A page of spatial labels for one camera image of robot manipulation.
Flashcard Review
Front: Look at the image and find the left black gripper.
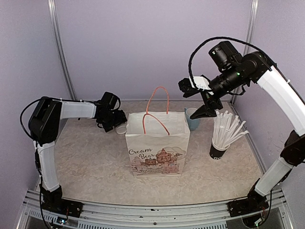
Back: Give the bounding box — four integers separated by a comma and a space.
101, 109, 128, 132

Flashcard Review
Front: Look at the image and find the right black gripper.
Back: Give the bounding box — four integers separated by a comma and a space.
191, 63, 249, 118

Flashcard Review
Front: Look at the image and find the black cup holding straws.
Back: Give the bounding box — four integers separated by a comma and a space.
209, 142, 230, 160

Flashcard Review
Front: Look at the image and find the white paper takeout bag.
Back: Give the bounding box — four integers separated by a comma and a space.
125, 87, 191, 177

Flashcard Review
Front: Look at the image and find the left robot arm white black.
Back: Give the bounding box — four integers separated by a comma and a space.
28, 92, 127, 212

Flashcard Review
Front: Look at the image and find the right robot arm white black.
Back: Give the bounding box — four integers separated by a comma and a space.
184, 37, 305, 212

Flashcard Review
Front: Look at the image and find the blue translucent plastic cup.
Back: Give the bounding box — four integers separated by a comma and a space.
184, 108, 200, 131

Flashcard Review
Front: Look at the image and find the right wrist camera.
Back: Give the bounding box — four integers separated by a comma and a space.
178, 75, 212, 98

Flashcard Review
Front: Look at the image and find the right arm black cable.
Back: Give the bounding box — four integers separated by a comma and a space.
188, 36, 277, 83

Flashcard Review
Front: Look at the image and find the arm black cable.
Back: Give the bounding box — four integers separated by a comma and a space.
188, 36, 277, 83
20, 96, 48, 141

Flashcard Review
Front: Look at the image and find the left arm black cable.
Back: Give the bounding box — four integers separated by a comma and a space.
20, 96, 48, 141

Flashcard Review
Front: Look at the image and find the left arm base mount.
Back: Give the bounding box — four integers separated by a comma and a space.
42, 199, 83, 218

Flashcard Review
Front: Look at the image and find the aluminium front rail frame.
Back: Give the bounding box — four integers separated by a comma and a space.
16, 188, 294, 229

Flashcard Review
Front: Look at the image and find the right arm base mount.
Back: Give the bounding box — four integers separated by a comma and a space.
227, 198, 269, 217

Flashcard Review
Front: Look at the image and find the right aluminium corner post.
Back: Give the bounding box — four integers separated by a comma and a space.
230, 0, 259, 105

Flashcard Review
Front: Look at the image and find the aluminium corner post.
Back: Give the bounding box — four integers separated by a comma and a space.
47, 0, 77, 100
230, 0, 259, 105

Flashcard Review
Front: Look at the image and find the left aluminium corner post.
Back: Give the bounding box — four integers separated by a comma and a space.
47, 0, 77, 100

